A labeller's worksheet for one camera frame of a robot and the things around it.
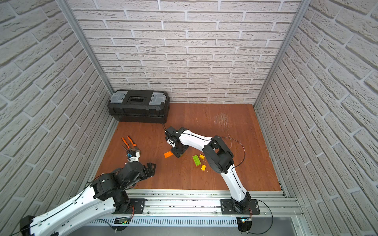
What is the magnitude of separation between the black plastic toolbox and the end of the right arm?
247 mm

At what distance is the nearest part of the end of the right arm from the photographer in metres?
0.70

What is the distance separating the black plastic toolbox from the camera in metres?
0.99
